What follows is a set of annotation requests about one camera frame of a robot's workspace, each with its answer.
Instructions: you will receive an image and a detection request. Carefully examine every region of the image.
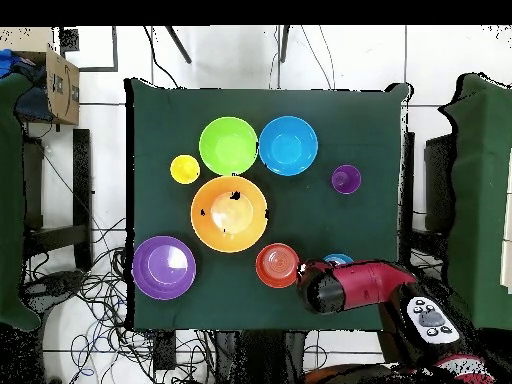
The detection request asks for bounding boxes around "large orange bowl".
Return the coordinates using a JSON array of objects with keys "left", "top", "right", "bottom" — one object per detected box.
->
[{"left": 190, "top": 175, "right": 270, "bottom": 254}]

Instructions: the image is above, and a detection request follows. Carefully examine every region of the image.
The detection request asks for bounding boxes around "red small bowl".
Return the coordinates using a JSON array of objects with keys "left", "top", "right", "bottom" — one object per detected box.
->
[{"left": 255, "top": 242, "right": 302, "bottom": 290}]

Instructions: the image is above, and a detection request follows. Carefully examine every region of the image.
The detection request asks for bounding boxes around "large green bowl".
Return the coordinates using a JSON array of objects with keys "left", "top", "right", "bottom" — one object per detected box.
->
[{"left": 198, "top": 116, "right": 260, "bottom": 178}]

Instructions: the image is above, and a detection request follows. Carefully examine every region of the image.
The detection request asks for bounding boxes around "large blue bowl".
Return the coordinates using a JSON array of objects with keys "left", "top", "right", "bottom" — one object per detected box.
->
[{"left": 258, "top": 115, "right": 320, "bottom": 177}]

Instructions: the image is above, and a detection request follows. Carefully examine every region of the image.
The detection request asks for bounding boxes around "light blue small bowl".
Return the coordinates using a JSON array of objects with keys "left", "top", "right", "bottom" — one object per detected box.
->
[{"left": 321, "top": 252, "right": 356, "bottom": 266}]

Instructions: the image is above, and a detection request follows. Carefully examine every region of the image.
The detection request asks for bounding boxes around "purple cup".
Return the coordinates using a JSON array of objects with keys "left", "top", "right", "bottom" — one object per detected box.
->
[{"left": 330, "top": 164, "right": 363, "bottom": 196}]

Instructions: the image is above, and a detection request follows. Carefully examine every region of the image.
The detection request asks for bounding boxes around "large purple bowl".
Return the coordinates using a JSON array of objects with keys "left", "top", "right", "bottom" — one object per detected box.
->
[{"left": 131, "top": 234, "right": 198, "bottom": 302}]

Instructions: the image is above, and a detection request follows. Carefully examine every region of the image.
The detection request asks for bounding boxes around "dark green tablecloth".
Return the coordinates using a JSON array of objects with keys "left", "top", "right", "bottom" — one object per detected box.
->
[{"left": 121, "top": 77, "right": 413, "bottom": 333}]

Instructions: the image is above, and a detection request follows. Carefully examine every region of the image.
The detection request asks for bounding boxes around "black power strip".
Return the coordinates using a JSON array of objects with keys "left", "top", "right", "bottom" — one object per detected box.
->
[{"left": 152, "top": 330, "right": 178, "bottom": 371}]

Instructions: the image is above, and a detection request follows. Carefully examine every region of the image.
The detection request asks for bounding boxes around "black tripod leg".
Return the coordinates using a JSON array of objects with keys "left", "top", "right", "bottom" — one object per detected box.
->
[
  {"left": 278, "top": 25, "right": 291, "bottom": 64},
  {"left": 164, "top": 25, "right": 193, "bottom": 65}
]

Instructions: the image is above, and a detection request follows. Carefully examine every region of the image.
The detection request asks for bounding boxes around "green cloth side table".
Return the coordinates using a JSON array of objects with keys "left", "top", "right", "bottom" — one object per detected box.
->
[
  {"left": 0, "top": 73, "right": 43, "bottom": 333},
  {"left": 437, "top": 72, "right": 512, "bottom": 333}
]

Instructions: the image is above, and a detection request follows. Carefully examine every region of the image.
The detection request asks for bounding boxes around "cardboard box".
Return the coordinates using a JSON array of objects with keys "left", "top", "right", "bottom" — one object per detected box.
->
[{"left": 0, "top": 26, "right": 81, "bottom": 126}]

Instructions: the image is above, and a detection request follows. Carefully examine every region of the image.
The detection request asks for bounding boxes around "blue cloth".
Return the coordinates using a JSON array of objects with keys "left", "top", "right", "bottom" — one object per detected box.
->
[{"left": 0, "top": 48, "right": 29, "bottom": 79}]

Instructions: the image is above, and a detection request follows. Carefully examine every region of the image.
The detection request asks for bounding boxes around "tangle of floor cables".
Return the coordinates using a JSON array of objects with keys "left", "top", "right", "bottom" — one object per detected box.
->
[{"left": 23, "top": 215, "right": 225, "bottom": 384}]

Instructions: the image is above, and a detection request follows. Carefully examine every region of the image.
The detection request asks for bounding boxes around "black stool frame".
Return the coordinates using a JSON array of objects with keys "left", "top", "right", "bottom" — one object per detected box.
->
[
  {"left": 399, "top": 131, "right": 455, "bottom": 257},
  {"left": 21, "top": 127, "right": 94, "bottom": 273}
]

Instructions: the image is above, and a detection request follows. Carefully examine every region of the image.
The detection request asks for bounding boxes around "black pedestal leg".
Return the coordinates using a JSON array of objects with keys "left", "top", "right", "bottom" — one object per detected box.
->
[{"left": 21, "top": 269, "right": 87, "bottom": 317}]

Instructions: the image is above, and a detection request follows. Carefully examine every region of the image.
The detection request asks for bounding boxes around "black metal frame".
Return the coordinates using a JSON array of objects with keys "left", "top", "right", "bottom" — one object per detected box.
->
[{"left": 58, "top": 25, "right": 120, "bottom": 74}]

